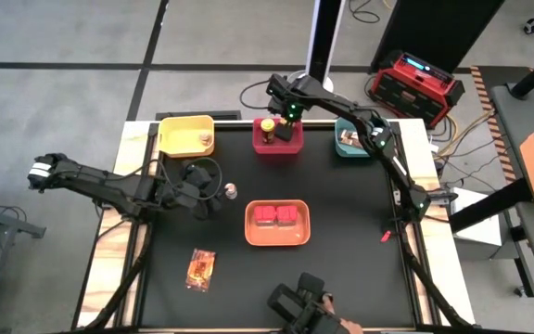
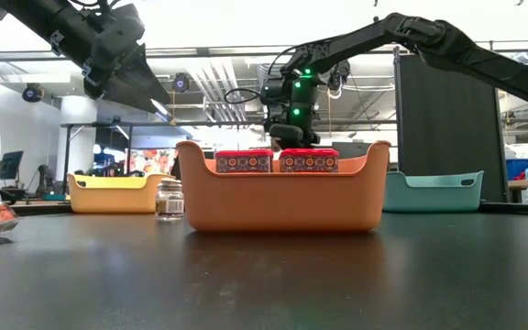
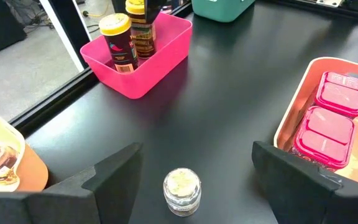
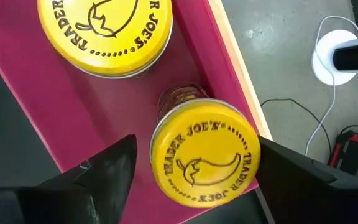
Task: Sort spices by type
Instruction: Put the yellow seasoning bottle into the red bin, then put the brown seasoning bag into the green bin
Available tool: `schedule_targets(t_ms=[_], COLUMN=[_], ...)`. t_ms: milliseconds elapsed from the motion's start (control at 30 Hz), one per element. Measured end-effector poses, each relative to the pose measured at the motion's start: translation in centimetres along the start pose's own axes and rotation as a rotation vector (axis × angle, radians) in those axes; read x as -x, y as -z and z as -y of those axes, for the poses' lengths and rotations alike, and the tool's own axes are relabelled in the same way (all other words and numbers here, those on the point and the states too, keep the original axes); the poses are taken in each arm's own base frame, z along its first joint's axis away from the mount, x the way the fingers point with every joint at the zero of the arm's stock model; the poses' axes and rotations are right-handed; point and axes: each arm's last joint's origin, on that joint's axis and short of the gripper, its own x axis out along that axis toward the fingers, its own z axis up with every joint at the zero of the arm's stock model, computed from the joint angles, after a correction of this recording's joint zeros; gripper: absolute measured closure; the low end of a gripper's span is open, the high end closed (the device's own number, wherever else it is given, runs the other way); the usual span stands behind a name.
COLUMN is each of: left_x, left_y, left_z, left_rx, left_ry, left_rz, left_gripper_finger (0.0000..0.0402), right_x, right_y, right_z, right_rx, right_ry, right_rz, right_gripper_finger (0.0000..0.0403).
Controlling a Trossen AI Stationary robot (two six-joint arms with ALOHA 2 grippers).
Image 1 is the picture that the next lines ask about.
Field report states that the yellow cable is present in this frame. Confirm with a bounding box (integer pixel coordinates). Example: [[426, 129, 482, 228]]
[[436, 110, 495, 161]]

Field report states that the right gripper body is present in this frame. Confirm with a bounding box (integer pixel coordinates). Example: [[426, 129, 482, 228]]
[[270, 88, 307, 122]]

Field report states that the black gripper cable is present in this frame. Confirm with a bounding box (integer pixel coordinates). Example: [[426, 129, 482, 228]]
[[239, 79, 273, 111], [158, 156, 224, 201]]

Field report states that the grey side table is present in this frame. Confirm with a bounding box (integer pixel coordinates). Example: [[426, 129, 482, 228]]
[[488, 81, 534, 317]]

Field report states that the orange plastic bin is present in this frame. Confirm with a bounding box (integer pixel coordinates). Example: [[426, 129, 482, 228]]
[[244, 199, 312, 248]]

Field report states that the brown spice packet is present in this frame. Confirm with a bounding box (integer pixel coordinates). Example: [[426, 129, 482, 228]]
[[337, 129, 366, 150]]

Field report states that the white box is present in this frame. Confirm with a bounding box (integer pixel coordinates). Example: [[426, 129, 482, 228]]
[[449, 186, 504, 248]]

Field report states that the yellow plastic bin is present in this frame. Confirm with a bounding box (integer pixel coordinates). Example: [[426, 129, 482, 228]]
[[157, 114, 216, 160]]

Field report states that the red black power station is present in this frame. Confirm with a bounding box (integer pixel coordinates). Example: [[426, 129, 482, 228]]
[[369, 50, 465, 130]]

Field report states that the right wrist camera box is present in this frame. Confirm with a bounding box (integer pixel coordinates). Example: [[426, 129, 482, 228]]
[[266, 72, 291, 95]]

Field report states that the black table frame strut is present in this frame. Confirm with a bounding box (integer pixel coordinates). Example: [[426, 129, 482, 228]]
[[77, 217, 153, 331], [397, 221, 477, 329]]

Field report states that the black partition panel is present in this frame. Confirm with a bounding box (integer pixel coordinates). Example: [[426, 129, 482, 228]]
[[369, 0, 507, 75]]

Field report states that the person's hand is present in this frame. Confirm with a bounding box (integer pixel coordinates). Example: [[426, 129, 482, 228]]
[[320, 293, 365, 334]]

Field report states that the red plastic bin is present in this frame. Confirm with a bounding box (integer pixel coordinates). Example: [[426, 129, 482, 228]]
[[251, 117, 305, 156]]

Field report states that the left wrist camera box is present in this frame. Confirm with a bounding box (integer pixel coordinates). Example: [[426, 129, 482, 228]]
[[182, 162, 213, 190]]

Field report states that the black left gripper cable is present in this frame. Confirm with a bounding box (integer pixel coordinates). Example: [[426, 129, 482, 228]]
[[158, 156, 224, 201]]

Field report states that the teal plastic bin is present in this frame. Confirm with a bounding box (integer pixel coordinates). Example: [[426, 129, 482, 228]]
[[334, 115, 375, 160]]

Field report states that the black side table beam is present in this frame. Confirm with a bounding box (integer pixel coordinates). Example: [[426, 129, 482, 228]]
[[447, 178, 534, 233]]

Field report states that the orange spice packet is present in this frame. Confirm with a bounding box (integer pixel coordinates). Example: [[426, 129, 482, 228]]
[[184, 248, 217, 293]]

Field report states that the black orange striped floor strip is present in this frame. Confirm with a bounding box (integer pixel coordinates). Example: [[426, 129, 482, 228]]
[[469, 65, 519, 186]]

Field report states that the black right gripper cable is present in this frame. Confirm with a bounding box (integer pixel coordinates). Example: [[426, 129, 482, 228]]
[[239, 79, 273, 111]]

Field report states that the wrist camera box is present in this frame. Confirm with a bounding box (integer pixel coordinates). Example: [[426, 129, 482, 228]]
[[182, 162, 213, 190], [266, 72, 291, 95]]

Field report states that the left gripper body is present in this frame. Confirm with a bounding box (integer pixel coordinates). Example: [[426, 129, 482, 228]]
[[155, 178, 209, 213]]

